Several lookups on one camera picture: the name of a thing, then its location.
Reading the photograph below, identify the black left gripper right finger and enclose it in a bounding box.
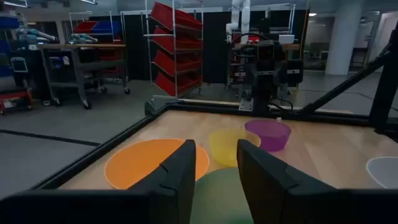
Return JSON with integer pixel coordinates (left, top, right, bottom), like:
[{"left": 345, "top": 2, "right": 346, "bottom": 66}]
[{"left": 236, "top": 139, "right": 398, "bottom": 224}]

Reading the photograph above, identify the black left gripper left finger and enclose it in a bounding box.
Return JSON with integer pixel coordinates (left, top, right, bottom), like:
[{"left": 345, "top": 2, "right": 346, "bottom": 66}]
[{"left": 0, "top": 139, "right": 197, "bottom": 224}]

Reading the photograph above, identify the grey white-rimmed plastic bowl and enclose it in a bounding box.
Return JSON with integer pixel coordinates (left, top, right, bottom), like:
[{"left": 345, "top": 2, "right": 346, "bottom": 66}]
[{"left": 366, "top": 156, "right": 398, "bottom": 190}]

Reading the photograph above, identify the purple plastic bowl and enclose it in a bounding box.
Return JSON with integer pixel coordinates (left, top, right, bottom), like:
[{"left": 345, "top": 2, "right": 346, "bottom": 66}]
[{"left": 244, "top": 119, "right": 292, "bottom": 152}]

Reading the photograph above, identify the yellow plastic bowl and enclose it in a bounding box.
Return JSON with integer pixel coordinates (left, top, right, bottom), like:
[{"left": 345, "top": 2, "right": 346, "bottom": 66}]
[{"left": 208, "top": 129, "right": 262, "bottom": 168}]

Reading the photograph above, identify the grey wheeled workbench cart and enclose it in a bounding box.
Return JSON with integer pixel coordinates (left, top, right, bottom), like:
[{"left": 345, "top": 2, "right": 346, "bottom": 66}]
[{"left": 36, "top": 43, "right": 131, "bottom": 110}]

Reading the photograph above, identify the white round column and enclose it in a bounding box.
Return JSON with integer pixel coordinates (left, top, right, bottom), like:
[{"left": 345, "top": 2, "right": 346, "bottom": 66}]
[{"left": 325, "top": 0, "right": 363, "bottom": 76}]

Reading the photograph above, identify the blue flat storage bin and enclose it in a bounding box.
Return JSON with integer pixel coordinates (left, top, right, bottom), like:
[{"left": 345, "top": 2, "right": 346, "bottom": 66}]
[{"left": 92, "top": 21, "right": 122, "bottom": 35}]

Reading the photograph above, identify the red low trolley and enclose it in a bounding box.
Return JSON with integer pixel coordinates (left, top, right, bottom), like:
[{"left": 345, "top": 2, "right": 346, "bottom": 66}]
[{"left": 0, "top": 88, "right": 34, "bottom": 114}]

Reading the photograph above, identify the red flat storage bin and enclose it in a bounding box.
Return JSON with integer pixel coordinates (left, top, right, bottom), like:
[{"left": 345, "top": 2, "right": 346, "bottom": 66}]
[{"left": 73, "top": 21, "right": 99, "bottom": 34}]

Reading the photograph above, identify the small grey tablet screen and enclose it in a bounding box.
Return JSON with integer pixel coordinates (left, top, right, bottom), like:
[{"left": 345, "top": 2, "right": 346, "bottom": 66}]
[{"left": 11, "top": 57, "right": 29, "bottom": 73}]

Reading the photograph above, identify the black table edge frame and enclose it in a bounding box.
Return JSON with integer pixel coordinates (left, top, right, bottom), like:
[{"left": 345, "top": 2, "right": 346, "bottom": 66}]
[{"left": 30, "top": 99, "right": 398, "bottom": 190}]

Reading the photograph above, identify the metal wire bin rack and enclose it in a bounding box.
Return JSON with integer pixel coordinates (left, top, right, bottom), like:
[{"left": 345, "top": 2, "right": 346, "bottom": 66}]
[{"left": 143, "top": 0, "right": 205, "bottom": 103}]

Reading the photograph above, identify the black camera support frame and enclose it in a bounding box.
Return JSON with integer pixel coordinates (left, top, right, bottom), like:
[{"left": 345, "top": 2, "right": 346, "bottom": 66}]
[{"left": 300, "top": 21, "right": 398, "bottom": 134}]

